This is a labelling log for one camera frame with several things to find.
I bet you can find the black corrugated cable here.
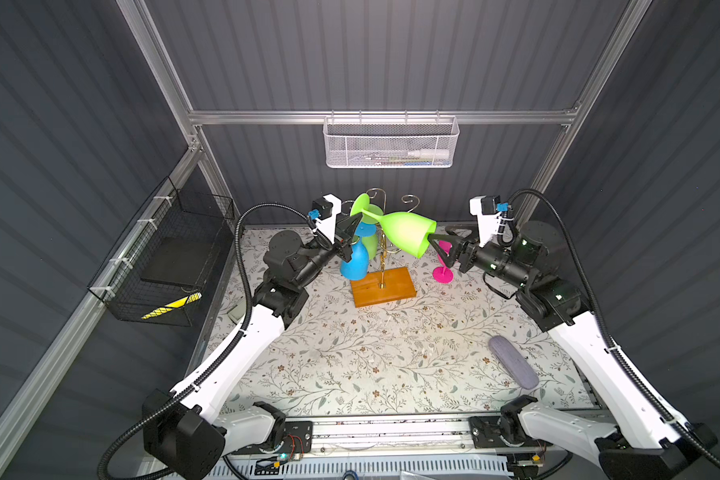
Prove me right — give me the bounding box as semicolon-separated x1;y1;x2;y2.
507;188;720;480
95;202;313;480

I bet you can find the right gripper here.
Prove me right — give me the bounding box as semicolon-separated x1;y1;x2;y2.
427;222;529;292

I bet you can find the right black corrugated cable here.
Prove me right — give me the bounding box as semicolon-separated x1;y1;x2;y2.
507;188;720;480

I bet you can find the gold wire glass rack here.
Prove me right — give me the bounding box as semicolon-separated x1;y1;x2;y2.
350;223;417;308

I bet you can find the left black corrugated cable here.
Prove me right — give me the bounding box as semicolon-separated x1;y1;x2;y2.
95;202;313;480

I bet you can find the pink wine glass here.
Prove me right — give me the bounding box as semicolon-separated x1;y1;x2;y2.
432;240;454;284

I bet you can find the green wine glass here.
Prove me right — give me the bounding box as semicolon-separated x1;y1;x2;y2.
356;221;379;260
351;193;437;258

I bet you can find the small grey-white box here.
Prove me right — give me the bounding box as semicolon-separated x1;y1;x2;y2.
226;303;246;325

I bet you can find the black wire basket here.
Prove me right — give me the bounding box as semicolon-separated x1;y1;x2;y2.
88;180;236;327

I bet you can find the purple oblong case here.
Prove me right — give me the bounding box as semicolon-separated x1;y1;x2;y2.
488;336;540;391

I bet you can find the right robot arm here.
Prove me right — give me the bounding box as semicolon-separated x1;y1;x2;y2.
423;221;718;479

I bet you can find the floral table mat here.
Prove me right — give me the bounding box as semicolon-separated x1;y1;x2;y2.
222;252;595;416

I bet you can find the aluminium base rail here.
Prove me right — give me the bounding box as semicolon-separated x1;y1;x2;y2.
149;410;631;463

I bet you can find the blue wine glass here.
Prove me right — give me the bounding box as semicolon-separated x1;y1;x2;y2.
340;235;371;281

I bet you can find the white wire mesh basket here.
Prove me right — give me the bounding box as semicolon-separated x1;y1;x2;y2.
322;113;460;169

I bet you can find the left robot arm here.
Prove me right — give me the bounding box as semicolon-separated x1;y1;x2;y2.
143;214;362;479

